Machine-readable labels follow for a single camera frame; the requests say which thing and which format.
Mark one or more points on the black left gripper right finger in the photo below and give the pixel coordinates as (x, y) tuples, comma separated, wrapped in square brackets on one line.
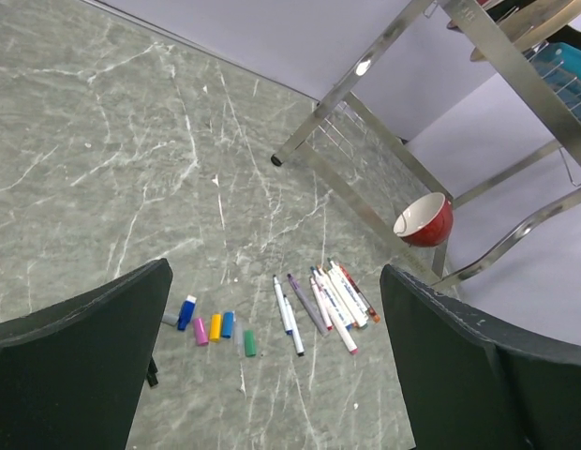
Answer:
[(473, 381)]

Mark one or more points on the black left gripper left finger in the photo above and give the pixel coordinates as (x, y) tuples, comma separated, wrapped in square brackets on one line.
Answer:
[(71, 374)]

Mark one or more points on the gray pen cap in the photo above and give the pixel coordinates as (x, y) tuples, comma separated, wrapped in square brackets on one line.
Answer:
[(170, 319)]

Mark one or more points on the dark blue white pen cap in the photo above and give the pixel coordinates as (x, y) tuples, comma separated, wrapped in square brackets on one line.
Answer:
[(186, 313)]

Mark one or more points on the pink pen cap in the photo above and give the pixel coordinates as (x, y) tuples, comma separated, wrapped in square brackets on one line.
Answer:
[(200, 333)]

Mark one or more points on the white marker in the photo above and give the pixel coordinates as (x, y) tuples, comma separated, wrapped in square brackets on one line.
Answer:
[(344, 290)]

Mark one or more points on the yellow pen cap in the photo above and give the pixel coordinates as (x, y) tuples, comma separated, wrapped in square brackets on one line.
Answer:
[(215, 327)]

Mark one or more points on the light blue pen cap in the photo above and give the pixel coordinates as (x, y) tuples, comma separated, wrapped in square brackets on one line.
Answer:
[(227, 324)]

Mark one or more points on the pink cap marker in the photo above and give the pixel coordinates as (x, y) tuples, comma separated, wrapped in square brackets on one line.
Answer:
[(336, 318)]

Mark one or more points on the black cap marker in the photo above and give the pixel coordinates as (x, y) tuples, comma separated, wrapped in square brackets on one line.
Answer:
[(298, 343)]

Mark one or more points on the green pen cap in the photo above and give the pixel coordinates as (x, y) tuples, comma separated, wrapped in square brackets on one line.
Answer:
[(250, 344)]

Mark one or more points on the red cap marker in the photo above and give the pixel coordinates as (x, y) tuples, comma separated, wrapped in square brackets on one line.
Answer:
[(282, 305)]

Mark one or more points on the clear pen cap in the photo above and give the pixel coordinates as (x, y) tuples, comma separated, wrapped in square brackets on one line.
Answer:
[(239, 337)]

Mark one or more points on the red bowl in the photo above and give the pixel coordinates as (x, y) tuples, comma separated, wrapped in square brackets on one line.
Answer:
[(427, 222)]

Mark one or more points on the blue polka dot bowl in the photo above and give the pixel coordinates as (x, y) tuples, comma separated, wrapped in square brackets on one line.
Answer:
[(559, 65)]

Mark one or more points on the beige plate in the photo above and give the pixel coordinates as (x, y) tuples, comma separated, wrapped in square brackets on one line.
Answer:
[(504, 9)]

